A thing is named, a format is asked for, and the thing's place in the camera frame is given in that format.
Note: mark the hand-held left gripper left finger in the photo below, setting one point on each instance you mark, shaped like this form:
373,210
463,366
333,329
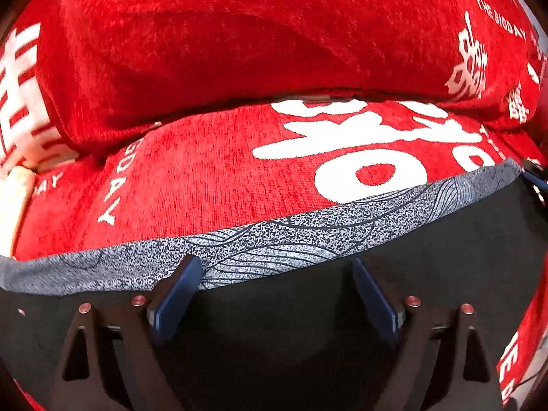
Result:
175,296

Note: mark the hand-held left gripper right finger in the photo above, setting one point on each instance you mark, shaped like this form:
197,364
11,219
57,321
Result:
374,300

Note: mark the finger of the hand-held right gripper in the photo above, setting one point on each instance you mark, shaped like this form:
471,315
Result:
537,177

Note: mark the black pants grey patterned waistband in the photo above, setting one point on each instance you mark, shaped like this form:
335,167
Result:
278,308

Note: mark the cream cloth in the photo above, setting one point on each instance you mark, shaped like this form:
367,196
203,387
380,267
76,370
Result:
13,205

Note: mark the red printed sofa cover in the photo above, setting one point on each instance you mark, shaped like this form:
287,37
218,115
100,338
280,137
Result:
214,51

